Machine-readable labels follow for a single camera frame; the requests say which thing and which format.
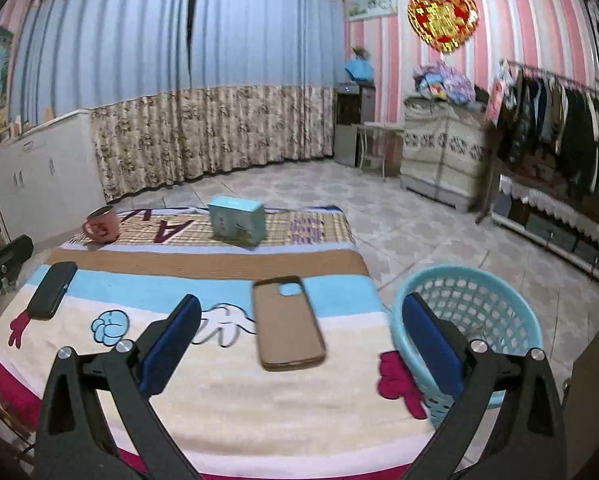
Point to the brown phone case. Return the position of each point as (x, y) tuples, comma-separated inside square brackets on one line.
[(287, 325)]

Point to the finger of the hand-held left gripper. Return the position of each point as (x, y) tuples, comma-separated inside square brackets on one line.
[(17, 255)]

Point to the light blue printed box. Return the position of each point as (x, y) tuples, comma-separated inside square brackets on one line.
[(237, 222)]

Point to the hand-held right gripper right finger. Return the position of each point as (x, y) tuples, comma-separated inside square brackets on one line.
[(432, 350)]

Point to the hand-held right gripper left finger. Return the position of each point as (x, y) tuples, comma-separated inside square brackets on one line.
[(172, 350)]

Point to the pile of folded clothes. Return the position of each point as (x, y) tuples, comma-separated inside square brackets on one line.
[(444, 82)]

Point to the rack of hanging clothes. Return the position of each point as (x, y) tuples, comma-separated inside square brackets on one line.
[(559, 130)]

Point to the pink enamel mug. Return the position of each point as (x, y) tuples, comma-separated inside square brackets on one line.
[(102, 227)]

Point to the lace covered low shelf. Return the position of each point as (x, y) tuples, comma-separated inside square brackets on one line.
[(549, 210)]

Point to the grey water dispenser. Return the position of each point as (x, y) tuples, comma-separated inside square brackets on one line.
[(352, 125)]

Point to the green wall poster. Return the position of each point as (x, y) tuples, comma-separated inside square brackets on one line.
[(0, 65)]

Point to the small potted plant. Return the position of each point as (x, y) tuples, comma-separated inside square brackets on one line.
[(359, 52)]

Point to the cartoon printed blanket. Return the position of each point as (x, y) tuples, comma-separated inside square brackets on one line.
[(229, 410)]

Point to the cloth covered cabinet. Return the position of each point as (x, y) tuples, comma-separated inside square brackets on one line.
[(444, 155)]

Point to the red gold heart decoration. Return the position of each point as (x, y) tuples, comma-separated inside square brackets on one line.
[(443, 20)]

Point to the light blue plastic basket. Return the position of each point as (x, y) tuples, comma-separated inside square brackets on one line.
[(479, 300)]

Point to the white low cabinet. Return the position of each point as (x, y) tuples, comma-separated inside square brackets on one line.
[(44, 175)]

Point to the plaid lettered mat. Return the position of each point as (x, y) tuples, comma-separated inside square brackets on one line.
[(304, 227)]

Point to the blue covered water bottle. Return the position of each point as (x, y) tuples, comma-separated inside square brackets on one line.
[(359, 71)]

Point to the small folding table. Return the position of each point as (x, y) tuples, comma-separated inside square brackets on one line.
[(379, 147)]

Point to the black glasses case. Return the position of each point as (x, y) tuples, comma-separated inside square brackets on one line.
[(52, 290)]

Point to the blue floral window curtain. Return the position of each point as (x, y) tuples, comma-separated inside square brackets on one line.
[(179, 85)]

